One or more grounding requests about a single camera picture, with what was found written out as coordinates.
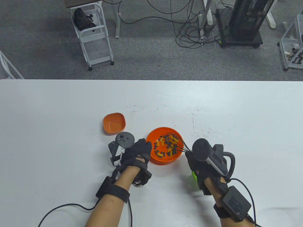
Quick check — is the person's right hand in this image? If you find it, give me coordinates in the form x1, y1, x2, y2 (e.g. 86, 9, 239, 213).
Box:
185, 150, 230, 195

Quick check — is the person's left hand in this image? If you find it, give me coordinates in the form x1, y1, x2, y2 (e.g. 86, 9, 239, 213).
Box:
111, 138, 152, 186

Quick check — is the dark grey hand controller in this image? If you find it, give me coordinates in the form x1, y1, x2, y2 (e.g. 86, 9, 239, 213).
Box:
192, 138, 236, 176
108, 132, 135, 166

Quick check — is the pile of chocolate beans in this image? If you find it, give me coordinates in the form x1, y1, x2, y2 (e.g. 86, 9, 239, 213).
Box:
153, 134, 181, 158

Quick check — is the pile of yellow candy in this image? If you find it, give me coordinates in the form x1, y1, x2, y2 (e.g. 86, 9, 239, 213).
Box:
154, 137, 180, 156

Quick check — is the large orange bowl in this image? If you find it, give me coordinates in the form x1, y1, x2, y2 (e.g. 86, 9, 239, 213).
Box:
146, 127, 183, 165

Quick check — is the wooden handle wire whisk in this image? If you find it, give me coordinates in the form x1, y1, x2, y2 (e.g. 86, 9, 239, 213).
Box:
160, 132, 191, 154

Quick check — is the small orange bowl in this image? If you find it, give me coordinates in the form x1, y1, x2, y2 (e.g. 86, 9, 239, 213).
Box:
103, 113, 126, 135

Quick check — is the person's left forearm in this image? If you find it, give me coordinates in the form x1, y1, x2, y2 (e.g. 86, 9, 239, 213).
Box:
85, 166, 140, 227

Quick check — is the person's right forearm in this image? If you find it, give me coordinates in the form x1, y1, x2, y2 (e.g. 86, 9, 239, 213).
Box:
205, 177, 256, 227

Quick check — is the white rolling cart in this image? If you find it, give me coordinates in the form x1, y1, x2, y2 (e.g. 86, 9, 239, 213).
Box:
70, 2, 115, 71

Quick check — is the white desk leg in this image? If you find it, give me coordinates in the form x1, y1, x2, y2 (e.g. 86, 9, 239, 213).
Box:
198, 0, 214, 39
114, 0, 121, 39

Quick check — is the black wheeled platform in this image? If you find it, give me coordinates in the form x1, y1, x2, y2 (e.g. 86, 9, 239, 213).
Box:
217, 8, 263, 49

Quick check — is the black bag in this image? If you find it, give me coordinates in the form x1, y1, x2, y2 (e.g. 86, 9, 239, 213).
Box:
73, 8, 97, 31

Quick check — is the pile of black parts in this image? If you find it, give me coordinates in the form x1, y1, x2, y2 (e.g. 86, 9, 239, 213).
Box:
285, 46, 303, 65

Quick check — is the white basket cart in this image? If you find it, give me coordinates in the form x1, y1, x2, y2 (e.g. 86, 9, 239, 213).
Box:
277, 14, 303, 71

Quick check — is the black equipment tower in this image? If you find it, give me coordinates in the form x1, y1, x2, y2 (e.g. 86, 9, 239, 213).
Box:
228, 0, 275, 40

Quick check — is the brown desk top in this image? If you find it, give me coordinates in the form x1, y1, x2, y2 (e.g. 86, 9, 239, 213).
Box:
64, 0, 103, 9

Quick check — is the white desk foot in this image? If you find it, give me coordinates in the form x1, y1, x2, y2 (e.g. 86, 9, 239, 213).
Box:
265, 0, 277, 29

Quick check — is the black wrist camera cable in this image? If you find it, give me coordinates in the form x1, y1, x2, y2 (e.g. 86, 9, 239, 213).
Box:
228, 178, 263, 227
38, 200, 100, 227

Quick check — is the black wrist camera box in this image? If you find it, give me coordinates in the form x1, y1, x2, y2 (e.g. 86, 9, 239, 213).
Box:
95, 176, 130, 204
214, 186, 252, 222

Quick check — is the white floor cable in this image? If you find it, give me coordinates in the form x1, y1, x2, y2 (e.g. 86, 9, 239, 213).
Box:
201, 35, 216, 52

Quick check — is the tangle of black floor cables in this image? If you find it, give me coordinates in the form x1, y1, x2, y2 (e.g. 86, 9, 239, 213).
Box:
102, 0, 227, 49

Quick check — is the white metal frame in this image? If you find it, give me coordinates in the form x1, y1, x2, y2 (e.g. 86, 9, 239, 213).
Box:
0, 50, 24, 79

